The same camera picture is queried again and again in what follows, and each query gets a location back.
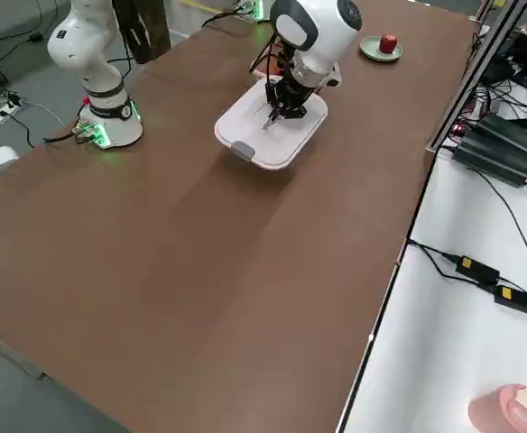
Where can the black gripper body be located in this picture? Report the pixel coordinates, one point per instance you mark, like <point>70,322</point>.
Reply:
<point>290,94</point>

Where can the white lid grey clasps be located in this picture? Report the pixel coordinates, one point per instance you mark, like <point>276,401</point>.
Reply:
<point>245,122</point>

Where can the red apple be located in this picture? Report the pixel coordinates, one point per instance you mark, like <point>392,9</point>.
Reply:
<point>388,43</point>

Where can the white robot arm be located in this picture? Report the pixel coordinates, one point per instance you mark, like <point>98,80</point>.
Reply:
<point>87,45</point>
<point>270,9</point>

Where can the pale pink storage box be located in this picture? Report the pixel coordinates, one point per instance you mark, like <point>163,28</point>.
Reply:
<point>258,72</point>

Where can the pale green round plate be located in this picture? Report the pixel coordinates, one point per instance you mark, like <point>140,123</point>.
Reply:
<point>369,52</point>

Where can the person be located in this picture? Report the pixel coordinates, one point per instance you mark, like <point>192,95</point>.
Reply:
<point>150,27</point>

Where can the dark finned power supply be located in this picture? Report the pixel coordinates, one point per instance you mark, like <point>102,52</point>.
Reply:
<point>493,158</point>
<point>516,133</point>

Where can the black power brick yellow label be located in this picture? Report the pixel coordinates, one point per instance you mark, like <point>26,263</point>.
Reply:
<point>477,269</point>
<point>518,300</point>

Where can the small black floor adapter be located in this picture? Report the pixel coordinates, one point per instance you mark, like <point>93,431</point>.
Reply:
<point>34,37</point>

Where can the white power strip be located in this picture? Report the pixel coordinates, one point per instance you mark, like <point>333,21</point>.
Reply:
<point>4,113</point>

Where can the pink lidded container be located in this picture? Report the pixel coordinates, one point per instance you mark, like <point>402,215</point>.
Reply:
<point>498,410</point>

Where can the aluminium frame post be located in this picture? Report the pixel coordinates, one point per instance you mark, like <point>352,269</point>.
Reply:
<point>473,74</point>

